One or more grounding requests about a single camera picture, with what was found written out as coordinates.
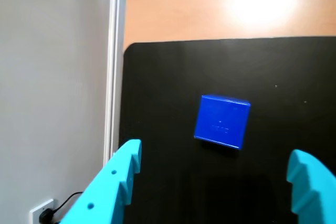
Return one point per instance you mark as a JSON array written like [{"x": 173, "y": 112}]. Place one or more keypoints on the blue cube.
[{"x": 221, "y": 121}]

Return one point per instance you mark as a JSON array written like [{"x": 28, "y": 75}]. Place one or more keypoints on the black table mat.
[{"x": 275, "y": 66}]

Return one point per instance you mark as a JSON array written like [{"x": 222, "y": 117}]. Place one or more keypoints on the cyan gripper finger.
[
  {"x": 315, "y": 195},
  {"x": 105, "y": 190}
]

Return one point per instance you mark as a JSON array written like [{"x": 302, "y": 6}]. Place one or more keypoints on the white wall socket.
[{"x": 35, "y": 212}]

